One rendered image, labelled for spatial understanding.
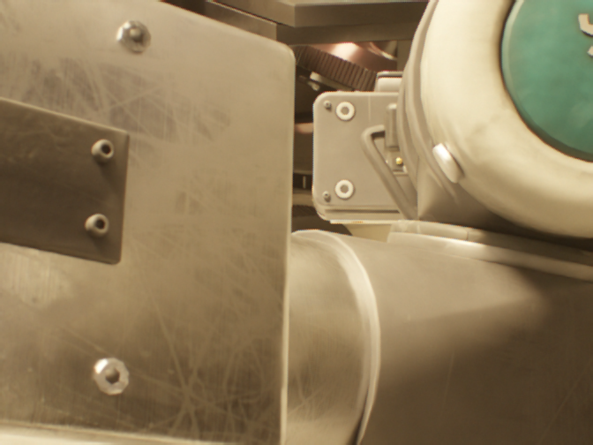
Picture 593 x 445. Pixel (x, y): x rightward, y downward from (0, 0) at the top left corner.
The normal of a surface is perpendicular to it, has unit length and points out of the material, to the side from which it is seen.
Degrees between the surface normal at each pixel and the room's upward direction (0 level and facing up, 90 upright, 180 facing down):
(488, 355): 78
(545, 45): 69
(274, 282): 63
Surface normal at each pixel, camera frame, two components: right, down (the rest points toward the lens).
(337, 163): -0.04, -0.06
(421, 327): 0.37, -0.29
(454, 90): -0.47, 0.04
